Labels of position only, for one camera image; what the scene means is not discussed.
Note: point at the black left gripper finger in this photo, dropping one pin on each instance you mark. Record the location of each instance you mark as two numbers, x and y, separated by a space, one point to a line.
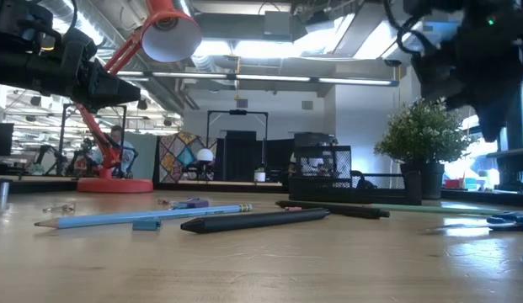
109 84
113 105

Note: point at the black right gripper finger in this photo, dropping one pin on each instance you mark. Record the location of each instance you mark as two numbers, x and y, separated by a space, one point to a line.
494 113
440 76

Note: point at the red binder clip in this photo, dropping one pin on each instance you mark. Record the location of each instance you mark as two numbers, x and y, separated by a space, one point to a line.
69 207

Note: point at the light blue pencil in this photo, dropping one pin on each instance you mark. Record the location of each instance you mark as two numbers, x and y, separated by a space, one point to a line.
139 216

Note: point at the purple eraser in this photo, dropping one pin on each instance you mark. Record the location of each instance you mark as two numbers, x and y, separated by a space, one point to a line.
198 203

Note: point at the slim black pen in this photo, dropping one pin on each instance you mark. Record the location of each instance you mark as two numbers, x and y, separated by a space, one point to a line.
349 209

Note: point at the thick black pen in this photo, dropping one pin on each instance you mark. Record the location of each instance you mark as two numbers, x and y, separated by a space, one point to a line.
252 219

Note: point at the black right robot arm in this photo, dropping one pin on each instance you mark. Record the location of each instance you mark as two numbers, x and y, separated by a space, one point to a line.
433 6

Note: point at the black mesh desk organizer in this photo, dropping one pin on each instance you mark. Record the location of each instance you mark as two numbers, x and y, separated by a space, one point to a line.
311 195

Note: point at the black upright pole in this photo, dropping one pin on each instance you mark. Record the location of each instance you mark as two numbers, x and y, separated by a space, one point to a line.
515 122

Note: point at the dark grey side desk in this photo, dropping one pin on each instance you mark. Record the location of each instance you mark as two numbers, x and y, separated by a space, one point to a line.
509 153

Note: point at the person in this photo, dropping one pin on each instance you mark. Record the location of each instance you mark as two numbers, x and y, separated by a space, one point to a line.
128 155

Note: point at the potted green plant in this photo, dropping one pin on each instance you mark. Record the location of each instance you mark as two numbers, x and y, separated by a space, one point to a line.
421 134

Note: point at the black background monitor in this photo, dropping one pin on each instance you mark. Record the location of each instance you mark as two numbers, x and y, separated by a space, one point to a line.
2 139

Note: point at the red desk lamp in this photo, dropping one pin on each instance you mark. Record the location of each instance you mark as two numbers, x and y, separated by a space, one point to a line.
113 185

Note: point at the colourful patterned panel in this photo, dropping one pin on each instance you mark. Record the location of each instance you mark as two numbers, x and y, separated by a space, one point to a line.
177 155

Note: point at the small red box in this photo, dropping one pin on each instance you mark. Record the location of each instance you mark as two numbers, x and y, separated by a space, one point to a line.
452 183

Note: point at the white globe lamp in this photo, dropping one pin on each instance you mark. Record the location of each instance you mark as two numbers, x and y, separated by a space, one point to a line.
205 155

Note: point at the black background cabinet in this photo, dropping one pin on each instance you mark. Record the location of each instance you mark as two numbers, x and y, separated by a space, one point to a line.
240 160

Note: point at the long ceiling light strip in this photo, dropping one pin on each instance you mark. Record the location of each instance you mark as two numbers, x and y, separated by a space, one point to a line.
269 78

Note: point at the small white plant pot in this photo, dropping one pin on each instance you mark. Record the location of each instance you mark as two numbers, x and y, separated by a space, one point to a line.
259 177

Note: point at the black aluminium table frame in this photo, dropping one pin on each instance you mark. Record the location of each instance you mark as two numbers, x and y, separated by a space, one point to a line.
42 185

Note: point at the small silver metal post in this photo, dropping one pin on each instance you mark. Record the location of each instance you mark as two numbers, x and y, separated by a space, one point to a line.
4 195

